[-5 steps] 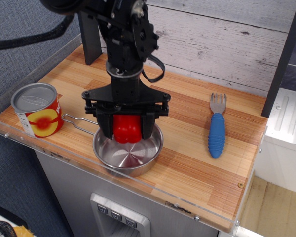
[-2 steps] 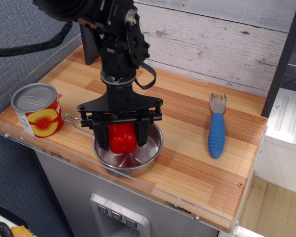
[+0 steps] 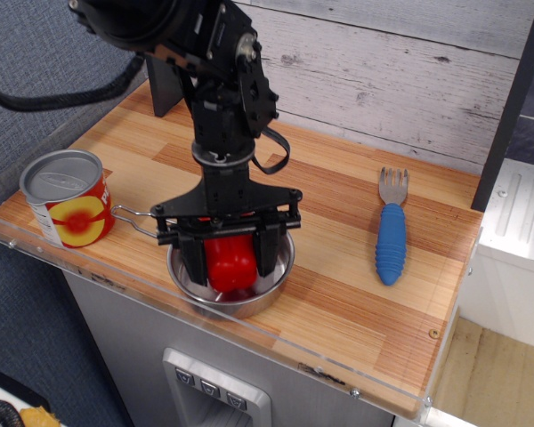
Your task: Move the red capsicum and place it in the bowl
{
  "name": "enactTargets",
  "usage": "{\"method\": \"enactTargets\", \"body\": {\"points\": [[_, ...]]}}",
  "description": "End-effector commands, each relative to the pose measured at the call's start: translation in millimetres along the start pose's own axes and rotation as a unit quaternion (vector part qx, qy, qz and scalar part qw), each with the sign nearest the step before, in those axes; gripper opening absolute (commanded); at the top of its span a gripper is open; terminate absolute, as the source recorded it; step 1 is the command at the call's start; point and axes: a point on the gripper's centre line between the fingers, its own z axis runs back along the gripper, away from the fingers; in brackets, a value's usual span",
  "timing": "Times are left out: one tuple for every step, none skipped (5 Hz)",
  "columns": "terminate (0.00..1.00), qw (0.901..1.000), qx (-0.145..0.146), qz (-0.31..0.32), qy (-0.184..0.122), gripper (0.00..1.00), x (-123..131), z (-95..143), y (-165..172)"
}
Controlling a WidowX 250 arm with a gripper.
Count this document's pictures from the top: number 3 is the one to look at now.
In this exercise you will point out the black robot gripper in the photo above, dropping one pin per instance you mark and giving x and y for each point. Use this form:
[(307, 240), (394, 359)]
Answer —
[(225, 203)]

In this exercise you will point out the red toy bell pepper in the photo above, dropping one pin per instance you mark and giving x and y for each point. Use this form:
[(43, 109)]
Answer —
[(231, 263)]

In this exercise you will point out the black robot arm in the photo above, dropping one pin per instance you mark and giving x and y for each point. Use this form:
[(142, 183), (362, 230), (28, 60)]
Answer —
[(217, 56)]

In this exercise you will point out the small stainless steel pan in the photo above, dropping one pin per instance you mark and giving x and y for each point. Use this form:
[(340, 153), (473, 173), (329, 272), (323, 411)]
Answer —
[(239, 303)]

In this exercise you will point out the grey toy fridge cabinet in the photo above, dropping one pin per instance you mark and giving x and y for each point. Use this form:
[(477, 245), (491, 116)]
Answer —
[(133, 339)]

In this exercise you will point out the silver dispenser button panel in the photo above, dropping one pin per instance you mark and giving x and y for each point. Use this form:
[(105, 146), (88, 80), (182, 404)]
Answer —
[(213, 389)]

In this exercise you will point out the orange toy food can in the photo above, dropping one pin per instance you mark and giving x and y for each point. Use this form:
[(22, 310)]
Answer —
[(69, 196)]

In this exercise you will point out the yellow object at corner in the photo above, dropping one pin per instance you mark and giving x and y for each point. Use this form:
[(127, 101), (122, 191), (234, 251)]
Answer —
[(38, 417)]

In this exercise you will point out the white toy sink counter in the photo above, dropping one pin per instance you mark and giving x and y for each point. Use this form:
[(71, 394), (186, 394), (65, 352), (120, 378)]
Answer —
[(498, 290)]

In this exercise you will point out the blue handled toy fork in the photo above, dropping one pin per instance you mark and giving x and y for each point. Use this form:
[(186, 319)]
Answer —
[(391, 245)]

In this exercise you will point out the dark grey left post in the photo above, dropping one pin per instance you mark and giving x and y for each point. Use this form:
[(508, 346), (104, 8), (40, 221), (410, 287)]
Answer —
[(169, 85)]

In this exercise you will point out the dark grey post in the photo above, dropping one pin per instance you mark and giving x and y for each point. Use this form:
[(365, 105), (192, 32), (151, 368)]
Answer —
[(169, 85), (512, 110)]

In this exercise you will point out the dark grey right post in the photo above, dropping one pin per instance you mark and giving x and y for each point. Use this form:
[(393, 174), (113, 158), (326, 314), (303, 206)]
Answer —
[(512, 110)]

